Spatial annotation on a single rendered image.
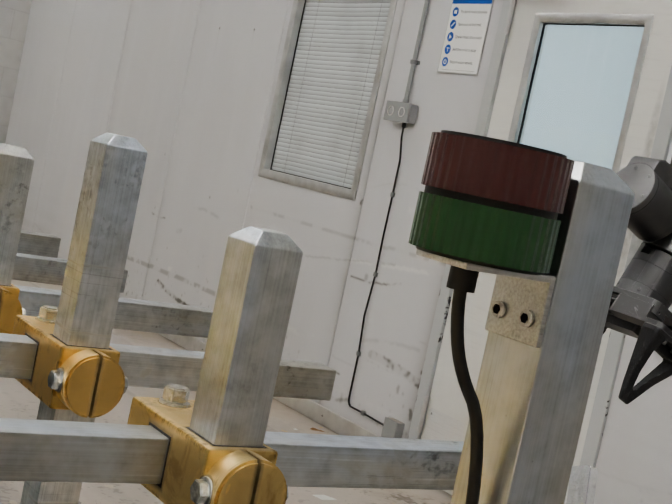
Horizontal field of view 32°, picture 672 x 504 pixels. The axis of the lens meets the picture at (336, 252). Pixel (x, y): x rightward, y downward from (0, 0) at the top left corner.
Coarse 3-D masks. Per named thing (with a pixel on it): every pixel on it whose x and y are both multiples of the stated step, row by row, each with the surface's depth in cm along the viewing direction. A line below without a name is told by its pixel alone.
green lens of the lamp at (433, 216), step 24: (432, 216) 47; (456, 216) 46; (480, 216) 46; (504, 216) 46; (528, 216) 46; (432, 240) 47; (456, 240) 46; (480, 240) 46; (504, 240) 46; (528, 240) 46; (552, 240) 48; (504, 264) 46; (528, 264) 47
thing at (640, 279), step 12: (636, 252) 121; (648, 252) 120; (660, 252) 118; (636, 264) 119; (648, 264) 118; (660, 264) 118; (624, 276) 120; (636, 276) 119; (648, 276) 118; (660, 276) 118; (624, 288) 119; (636, 288) 118; (648, 288) 118; (660, 288) 118; (612, 300) 120; (648, 300) 115; (660, 300) 118; (660, 312) 115
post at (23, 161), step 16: (0, 144) 114; (0, 160) 111; (16, 160) 112; (32, 160) 113; (0, 176) 112; (16, 176) 113; (0, 192) 112; (16, 192) 113; (0, 208) 112; (16, 208) 113; (0, 224) 113; (16, 224) 113; (0, 240) 113; (16, 240) 114; (0, 256) 113; (0, 272) 113
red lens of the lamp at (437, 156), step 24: (432, 144) 48; (456, 144) 47; (480, 144) 46; (504, 144) 46; (432, 168) 48; (456, 168) 47; (480, 168) 46; (504, 168) 46; (528, 168) 46; (552, 168) 46; (480, 192) 46; (504, 192) 46; (528, 192) 46; (552, 192) 47
